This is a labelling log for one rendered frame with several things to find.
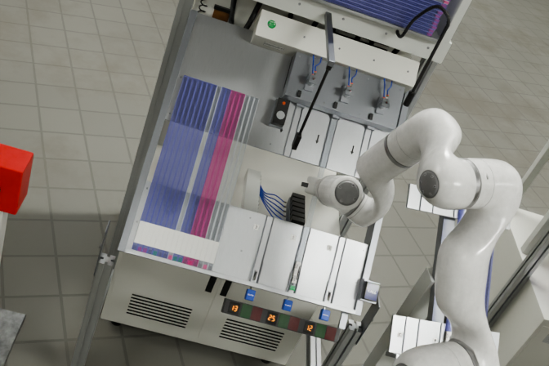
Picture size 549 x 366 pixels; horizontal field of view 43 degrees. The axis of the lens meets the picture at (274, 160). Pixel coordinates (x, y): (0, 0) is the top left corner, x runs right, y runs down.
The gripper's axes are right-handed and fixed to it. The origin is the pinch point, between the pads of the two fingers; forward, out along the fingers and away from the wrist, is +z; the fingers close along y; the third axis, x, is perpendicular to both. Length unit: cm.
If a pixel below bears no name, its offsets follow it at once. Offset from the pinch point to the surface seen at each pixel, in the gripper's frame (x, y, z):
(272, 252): 20.8, 7.8, -2.1
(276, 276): 26.7, 5.0, -3.0
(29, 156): 14, 80, 8
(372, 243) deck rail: 10.6, -19.6, -1.9
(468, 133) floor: -76, -151, 254
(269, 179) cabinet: 0, 6, 53
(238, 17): -45, 35, 19
